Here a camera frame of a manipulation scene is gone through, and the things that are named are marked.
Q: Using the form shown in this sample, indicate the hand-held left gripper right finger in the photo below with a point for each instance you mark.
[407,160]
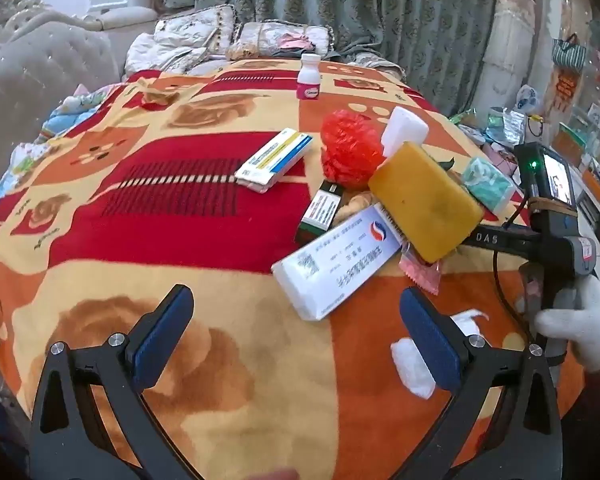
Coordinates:
[427,345]

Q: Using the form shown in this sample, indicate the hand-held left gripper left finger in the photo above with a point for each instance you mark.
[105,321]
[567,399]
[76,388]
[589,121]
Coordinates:
[165,340]

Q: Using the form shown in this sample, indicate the pink wrapper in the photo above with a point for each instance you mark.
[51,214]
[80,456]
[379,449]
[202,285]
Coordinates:
[420,272]

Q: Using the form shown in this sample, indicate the yellow sponge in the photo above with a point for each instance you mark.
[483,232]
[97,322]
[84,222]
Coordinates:
[425,200]

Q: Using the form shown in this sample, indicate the person's right hand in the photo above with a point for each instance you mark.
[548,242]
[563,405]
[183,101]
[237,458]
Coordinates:
[595,325]

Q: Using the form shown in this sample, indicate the red orange rose-print blanket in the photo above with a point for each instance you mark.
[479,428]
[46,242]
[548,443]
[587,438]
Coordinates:
[130,270]

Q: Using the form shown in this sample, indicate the green tissue pack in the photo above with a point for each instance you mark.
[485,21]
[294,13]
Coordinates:
[487,182]

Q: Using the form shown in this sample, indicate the silver foil bag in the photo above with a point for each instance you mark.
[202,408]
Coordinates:
[507,125]

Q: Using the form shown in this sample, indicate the large white medicine box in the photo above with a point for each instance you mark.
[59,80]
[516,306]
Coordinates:
[330,270]

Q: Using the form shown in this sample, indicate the white and blue plastic bag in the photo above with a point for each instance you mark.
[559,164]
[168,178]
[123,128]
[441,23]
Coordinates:
[528,97]

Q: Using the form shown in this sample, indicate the small red hanging ornament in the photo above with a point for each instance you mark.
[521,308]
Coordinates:
[568,87]

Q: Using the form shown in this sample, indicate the tan crumpled paper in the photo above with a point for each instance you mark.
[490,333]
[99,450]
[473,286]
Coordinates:
[361,201]

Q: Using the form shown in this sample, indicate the small dark green box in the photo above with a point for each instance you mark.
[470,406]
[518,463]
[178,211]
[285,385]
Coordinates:
[320,215]

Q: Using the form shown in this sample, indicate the white foam block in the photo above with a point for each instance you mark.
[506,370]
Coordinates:
[405,127]

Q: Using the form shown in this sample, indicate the striped tote bag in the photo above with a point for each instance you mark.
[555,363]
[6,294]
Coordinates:
[569,52]

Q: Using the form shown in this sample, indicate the covered standing air conditioner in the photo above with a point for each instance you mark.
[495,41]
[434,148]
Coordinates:
[507,45]

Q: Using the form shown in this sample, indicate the blue and yellow medicine box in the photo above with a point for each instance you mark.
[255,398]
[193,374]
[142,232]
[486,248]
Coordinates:
[272,160]

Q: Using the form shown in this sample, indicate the red mesh ball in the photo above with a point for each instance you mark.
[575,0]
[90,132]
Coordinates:
[347,147]

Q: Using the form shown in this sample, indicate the beige folded bedding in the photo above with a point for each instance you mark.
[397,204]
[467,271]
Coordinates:
[365,65]

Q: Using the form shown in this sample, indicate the white crumpled quilt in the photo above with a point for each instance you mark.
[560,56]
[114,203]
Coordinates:
[160,55]

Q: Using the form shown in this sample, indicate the white bottle with pink label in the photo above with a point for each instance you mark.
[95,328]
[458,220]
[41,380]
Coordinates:
[309,77]

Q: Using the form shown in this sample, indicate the grey tufted sofa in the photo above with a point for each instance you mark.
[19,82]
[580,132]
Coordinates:
[30,75]

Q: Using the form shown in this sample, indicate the folded pink and grey clothes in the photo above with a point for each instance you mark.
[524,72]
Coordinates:
[292,41]

